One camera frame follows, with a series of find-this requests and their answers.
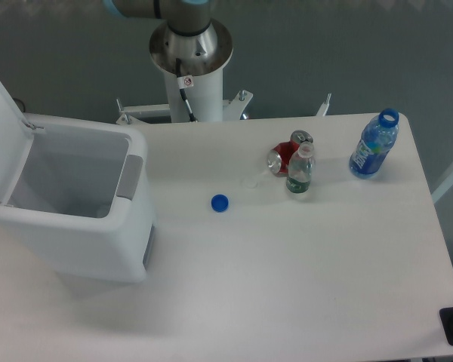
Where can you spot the white trash can lid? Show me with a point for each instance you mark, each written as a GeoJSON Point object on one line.
{"type": "Point", "coordinates": [16, 139]}

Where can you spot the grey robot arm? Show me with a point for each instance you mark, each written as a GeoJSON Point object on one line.
{"type": "Point", "coordinates": [186, 18]}

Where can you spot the clear bottle cap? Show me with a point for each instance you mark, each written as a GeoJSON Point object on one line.
{"type": "Point", "coordinates": [249, 182]}

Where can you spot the blue bottle cap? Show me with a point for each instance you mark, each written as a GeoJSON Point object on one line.
{"type": "Point", "coordinates": [220, 203]}

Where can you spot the crushed red soda can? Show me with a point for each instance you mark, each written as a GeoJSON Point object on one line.
{"type": "Point", "coordinates": [278, 157]}

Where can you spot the white trash can body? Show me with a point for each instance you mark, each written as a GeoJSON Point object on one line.
{"type": "Point", "coordinates": [83, 202]}

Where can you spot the clear green-label bottle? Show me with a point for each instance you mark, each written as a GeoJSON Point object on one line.
{"type": "Point", "coordinates": [300, 168]}

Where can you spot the blue drink bottle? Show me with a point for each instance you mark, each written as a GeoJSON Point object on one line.
{"type": "Point", "coordinates": [377, 139]}

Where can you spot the white metal base frame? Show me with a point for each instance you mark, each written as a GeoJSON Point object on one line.
{"type": "Point", "coordinates": [232, 110]}

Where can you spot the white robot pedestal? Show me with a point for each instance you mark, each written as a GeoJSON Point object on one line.
{"type": "Point", "coordinates": [192, 67]}

